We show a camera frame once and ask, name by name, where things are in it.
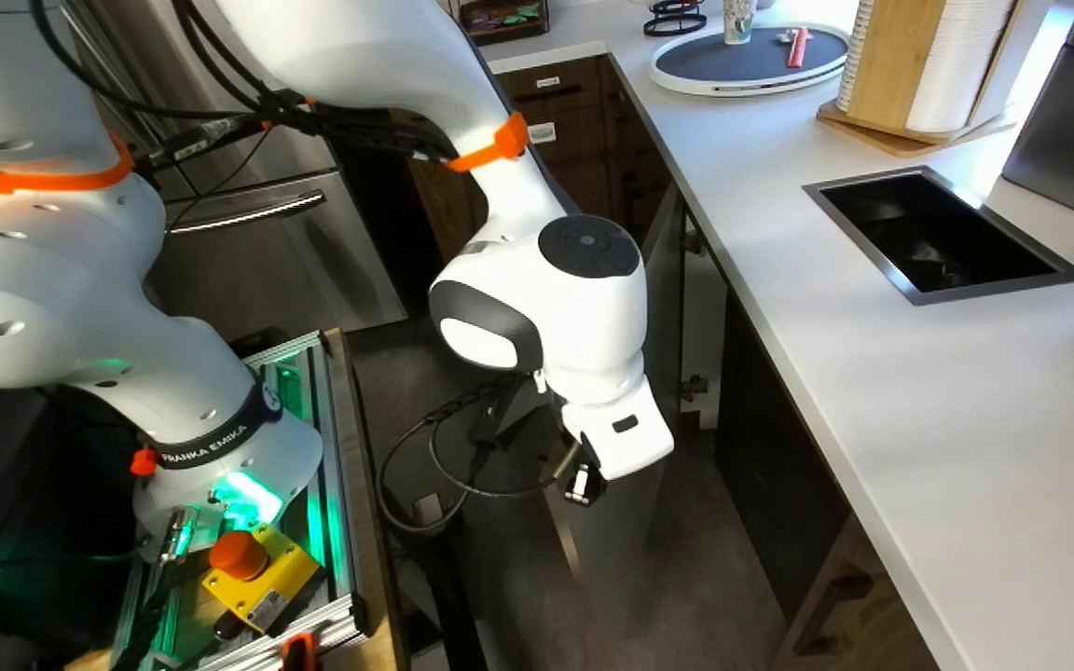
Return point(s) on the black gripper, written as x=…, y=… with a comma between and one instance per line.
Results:
x=524, y=449

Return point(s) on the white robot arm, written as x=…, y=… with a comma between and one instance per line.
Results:
x=543, y=287

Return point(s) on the yellow emergency stop button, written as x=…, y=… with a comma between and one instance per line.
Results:
x=259, y=577

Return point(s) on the stainless steel appliance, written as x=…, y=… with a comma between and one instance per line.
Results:
x=264, y=233

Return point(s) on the round grey tray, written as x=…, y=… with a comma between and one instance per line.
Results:
x=773, y=61

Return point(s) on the wooden robot cart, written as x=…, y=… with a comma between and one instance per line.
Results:
x=345, y=624

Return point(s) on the black countertop trash opening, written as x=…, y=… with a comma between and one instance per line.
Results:
x=931, y=244

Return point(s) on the wooden paper cup dispenser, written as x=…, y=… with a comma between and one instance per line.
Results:
x=934, y=69

